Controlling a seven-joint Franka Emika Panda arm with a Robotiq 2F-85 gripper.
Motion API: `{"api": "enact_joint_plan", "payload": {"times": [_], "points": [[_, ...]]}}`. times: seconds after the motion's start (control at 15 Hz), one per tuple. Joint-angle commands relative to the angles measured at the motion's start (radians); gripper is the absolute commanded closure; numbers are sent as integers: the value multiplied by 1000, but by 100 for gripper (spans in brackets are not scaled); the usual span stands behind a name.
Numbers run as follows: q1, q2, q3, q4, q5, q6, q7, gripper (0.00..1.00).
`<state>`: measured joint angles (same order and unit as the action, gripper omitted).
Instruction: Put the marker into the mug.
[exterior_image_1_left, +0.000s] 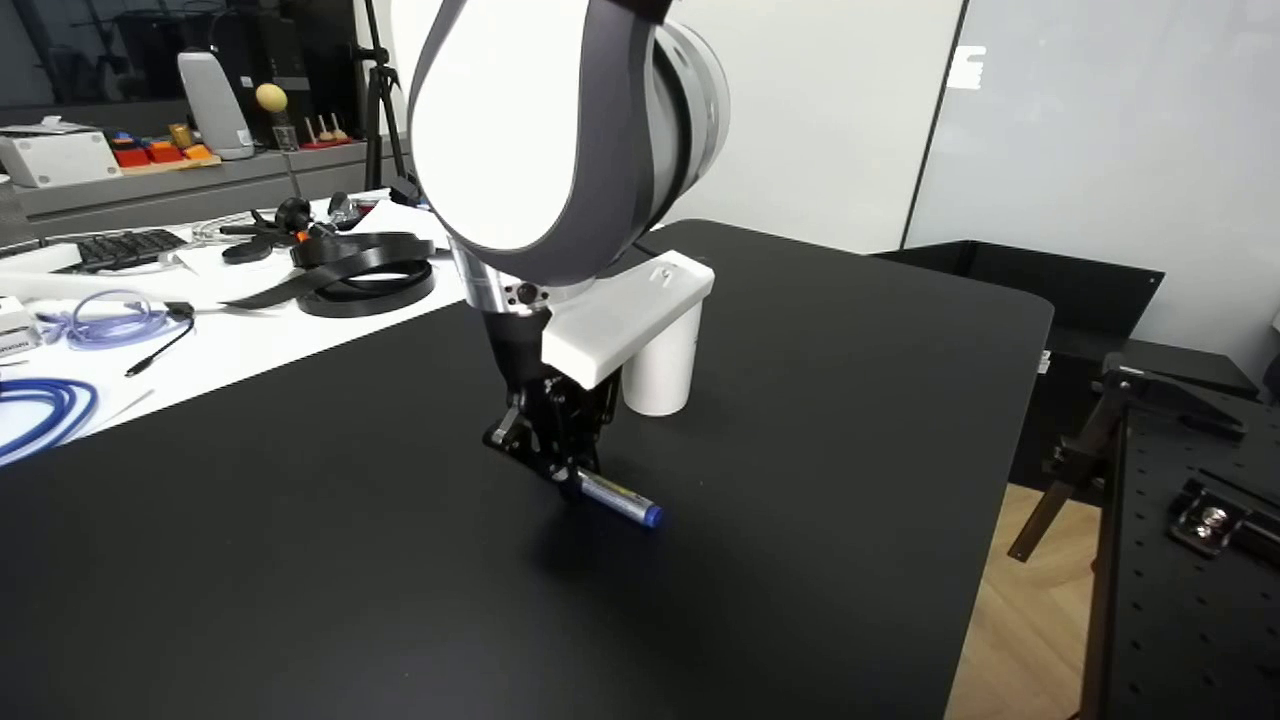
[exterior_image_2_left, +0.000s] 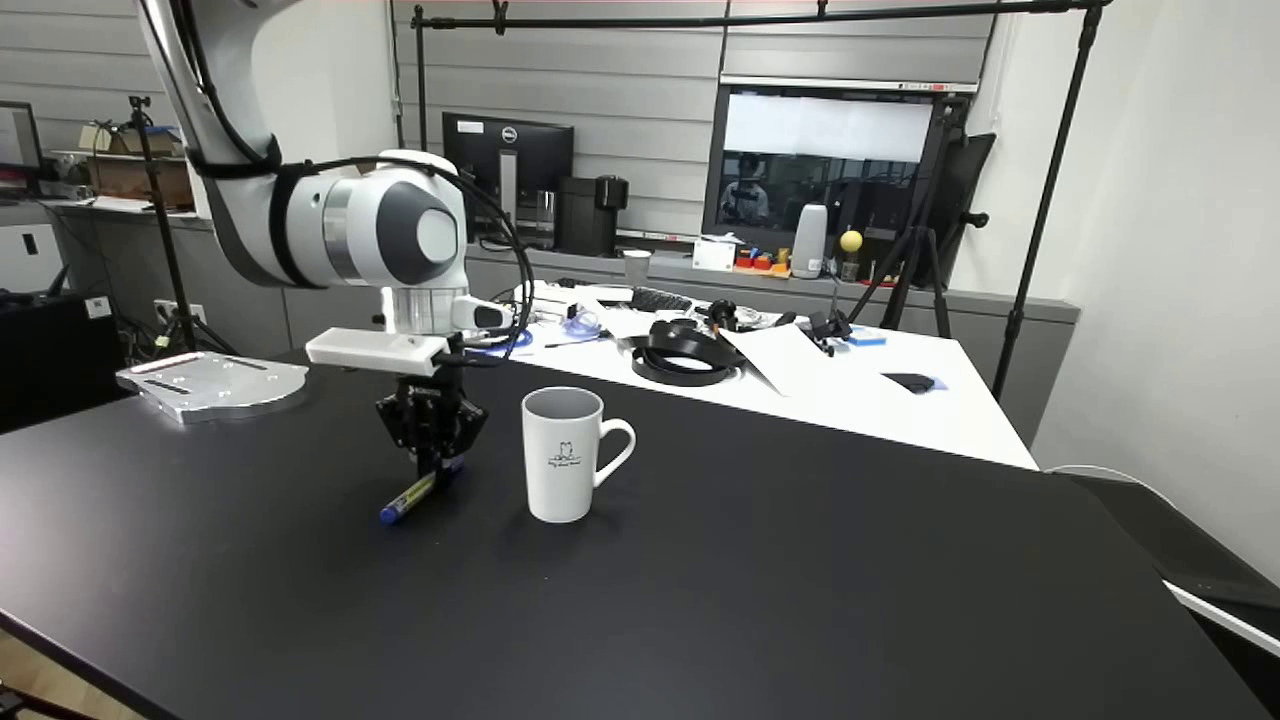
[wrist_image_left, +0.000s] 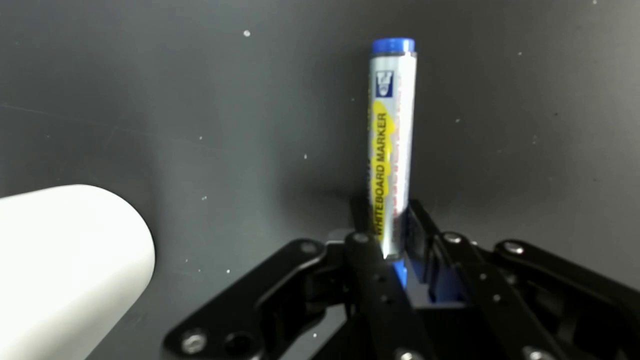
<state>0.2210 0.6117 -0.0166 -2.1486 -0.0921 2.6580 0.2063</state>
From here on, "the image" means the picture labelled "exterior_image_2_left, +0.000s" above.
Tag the thin black tripod stand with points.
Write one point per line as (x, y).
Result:
(161, 225)

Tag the brown cardboard box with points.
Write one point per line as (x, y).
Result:
(134, 181)

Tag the small flat black object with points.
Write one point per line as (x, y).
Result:
(912, 383)

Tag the black box speaker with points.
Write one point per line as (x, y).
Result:
(585, 219)

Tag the white paper sheet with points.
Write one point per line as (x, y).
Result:
(787, 358)

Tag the small white box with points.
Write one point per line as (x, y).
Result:
(716, 253)

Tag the blue and white marker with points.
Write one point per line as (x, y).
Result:
(405, 503)

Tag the black camera tripod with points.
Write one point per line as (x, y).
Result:
(933, 225)

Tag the large wide monitor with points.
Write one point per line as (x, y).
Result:
(825, 160)

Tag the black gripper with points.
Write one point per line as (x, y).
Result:
(429, 404)

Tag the white ceramic mug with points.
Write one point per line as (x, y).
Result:
(563, 464)

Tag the black pole frame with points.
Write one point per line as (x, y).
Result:
(1052, 175)

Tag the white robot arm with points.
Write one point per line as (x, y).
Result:
(374, 225)

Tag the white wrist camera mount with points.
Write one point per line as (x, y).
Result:
(374, 348)

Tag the black cabinet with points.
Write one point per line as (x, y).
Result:
(55, 360)

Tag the black Dell monitor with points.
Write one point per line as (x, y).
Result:
(506, 160)

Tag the yellow ball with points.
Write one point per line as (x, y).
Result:
(848, 240)

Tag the clear plastic bag with papers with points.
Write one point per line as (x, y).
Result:
(213, 383)

